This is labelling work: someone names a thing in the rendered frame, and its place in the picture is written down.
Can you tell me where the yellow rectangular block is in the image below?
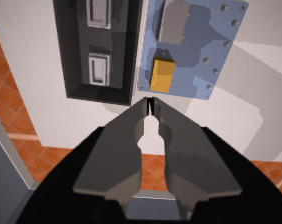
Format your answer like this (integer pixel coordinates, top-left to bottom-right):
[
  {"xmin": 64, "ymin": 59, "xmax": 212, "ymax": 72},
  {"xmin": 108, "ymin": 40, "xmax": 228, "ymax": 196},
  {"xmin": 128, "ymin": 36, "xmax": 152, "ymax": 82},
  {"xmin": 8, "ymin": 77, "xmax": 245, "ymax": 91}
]
[{"xmin": 149, "ymin": 56, "xmax": 176, "ymax": 93}]

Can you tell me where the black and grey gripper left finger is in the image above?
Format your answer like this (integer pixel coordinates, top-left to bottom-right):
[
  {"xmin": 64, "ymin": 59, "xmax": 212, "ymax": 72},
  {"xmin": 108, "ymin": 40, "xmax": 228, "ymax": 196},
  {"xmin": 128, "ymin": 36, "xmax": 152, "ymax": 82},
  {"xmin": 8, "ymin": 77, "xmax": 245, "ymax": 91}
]
[{"xmin": 15, "ymin": 97, "xmax": 150, "ymax": 224}]

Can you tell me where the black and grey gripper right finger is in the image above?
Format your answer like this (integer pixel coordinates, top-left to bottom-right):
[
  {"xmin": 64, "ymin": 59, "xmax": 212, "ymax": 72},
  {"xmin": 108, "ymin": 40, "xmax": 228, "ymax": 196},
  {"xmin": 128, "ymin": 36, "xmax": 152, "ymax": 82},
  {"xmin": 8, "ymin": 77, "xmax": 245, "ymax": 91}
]
[{"xmin": 150, "ymin": 96, "xmax": 282, "ymax": 224}]

